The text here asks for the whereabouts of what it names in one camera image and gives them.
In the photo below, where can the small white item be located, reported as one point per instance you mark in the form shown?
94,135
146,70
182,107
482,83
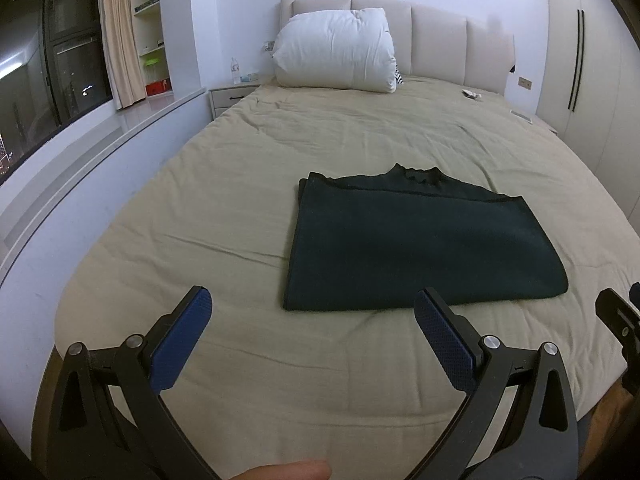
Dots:
471,93

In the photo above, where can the red box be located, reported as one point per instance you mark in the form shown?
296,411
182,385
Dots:
157,87

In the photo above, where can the white pillow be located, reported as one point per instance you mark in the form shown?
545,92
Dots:
335,50

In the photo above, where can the striped cushion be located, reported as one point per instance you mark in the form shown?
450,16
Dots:
399,76

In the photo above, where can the white wardrobe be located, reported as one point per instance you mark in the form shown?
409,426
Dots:
600,70

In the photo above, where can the beige bed with headboard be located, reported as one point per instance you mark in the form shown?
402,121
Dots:
225,210

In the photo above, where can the green shelf item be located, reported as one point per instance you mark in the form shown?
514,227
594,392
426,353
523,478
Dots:
152,62

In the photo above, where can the beige curtain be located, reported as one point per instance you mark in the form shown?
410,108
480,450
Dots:
120,35

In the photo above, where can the low white nightstand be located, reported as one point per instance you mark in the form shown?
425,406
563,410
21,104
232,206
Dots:
542,122

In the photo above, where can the dark window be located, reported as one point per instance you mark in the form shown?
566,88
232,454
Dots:
45,60

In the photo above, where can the wall socket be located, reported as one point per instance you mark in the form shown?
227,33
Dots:
525,83

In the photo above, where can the small tissue pack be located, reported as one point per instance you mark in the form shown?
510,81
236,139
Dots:
249,78

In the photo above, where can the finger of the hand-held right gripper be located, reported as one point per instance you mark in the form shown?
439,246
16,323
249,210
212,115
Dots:
636,295
620,320

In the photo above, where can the clear water bottle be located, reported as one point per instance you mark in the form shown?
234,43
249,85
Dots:
234,72

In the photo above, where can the dark green sweater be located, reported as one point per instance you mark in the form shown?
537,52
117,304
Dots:
415,240

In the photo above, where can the beige padded headboard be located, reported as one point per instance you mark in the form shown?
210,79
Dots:
440,40

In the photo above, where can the white window sill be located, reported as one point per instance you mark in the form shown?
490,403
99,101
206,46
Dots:
100,145

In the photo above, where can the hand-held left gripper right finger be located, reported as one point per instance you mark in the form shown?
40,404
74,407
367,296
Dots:
445,340

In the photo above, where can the white wall shelf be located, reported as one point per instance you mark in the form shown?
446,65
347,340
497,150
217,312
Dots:
150,25

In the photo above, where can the person's left hand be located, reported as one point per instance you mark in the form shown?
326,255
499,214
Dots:
285,471

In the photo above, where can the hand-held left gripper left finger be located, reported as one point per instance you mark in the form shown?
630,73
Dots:
180,340

